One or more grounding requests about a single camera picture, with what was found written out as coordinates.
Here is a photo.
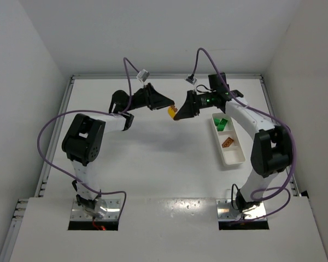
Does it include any aluminium frame rail left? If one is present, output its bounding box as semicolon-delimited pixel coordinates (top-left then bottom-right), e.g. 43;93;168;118
0;76;74;261

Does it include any yellow lego brick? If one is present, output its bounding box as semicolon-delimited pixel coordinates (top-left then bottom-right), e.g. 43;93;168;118
168;107;177;119

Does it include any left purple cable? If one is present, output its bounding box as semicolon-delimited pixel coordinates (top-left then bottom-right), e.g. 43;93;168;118
37;57;127;219

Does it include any metal base plate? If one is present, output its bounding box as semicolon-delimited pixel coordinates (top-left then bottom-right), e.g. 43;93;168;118
216;199;267;222
70;199;120;222

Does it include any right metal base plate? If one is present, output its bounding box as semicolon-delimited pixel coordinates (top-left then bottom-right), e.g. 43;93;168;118
216;199;267;222

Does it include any aluminium frame rail right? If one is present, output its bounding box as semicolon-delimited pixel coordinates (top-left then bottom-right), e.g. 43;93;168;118
252;79;297;196

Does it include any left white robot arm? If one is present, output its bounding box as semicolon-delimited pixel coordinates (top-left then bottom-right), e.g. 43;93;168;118
62;83;174;218

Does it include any brown lego brick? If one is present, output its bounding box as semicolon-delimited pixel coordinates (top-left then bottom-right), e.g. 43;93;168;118
221;137;234;148
171;105;178;112

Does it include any aluminium frame rail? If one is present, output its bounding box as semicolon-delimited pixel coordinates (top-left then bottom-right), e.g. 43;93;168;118
0;76;74;261
252;79;297;196

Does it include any white divided plastic tray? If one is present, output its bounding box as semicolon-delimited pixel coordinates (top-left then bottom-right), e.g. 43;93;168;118
210;112;245;168

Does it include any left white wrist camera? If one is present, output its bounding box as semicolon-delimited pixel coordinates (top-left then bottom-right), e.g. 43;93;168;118
136;69;150;86

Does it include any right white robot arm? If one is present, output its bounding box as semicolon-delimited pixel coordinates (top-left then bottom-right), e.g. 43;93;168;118
173;73;295;212

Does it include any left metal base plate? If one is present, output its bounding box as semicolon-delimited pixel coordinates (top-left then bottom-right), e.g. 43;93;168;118
70;199;120;222

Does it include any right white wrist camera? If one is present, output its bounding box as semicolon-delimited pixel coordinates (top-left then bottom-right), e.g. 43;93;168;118
185;75;197;91

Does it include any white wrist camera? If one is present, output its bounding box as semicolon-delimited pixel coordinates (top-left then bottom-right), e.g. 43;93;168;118
136;69;150;86
185;75;197;91

